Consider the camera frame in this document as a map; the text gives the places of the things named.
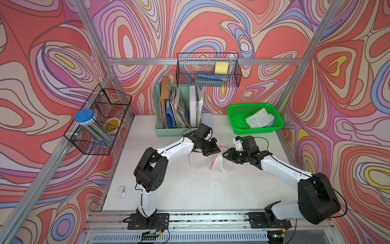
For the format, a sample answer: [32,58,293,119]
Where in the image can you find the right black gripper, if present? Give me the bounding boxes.
[222,147,249,164]

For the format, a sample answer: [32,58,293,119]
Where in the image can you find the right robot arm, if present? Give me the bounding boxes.
[222,136,341,226]

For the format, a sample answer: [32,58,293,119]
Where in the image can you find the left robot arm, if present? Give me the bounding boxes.
[134,123,220,220]

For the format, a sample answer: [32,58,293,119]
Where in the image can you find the green plastic basket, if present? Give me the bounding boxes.
[226,103,284,135]

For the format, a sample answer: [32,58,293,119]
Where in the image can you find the blue folder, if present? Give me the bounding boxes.
[166,101,177,129]

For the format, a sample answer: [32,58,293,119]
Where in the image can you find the magazines in organizer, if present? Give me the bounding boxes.
[169,86,190,128]

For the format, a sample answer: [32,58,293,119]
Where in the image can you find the mint green file organizer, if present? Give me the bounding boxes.
[152,84,204,137]

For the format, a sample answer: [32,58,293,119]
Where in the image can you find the white binder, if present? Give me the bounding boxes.
[189,86,197,128]

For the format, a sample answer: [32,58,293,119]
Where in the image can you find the blue pen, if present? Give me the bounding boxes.
[197,73,230,82]

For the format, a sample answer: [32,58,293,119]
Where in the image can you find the brown cardboard folder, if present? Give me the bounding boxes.
[160,76,170,129]

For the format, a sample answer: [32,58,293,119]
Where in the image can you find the yellow sticky note pad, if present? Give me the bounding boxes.
[214,62,229,75]

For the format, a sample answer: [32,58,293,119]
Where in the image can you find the small white object on table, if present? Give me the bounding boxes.
[118,186,126,198]

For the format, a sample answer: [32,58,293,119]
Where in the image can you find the yellow tape roll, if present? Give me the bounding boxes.
[103,118,121,134]

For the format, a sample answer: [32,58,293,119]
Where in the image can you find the jar with blue lid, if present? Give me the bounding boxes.
[74,109,113,148]

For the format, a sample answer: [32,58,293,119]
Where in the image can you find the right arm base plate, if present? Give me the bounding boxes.
[245,212,291,230]

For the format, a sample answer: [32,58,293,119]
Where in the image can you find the black wire basket on rail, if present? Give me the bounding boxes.
[176,51,242,87]

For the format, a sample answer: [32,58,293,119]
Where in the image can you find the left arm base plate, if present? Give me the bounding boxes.
[122,213,170,231]

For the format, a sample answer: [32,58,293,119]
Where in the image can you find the black wire basket left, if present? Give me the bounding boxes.
[64,85,132,156]

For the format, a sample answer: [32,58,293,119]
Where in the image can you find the aluminium frame rail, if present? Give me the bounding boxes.
[108,58,303,66]

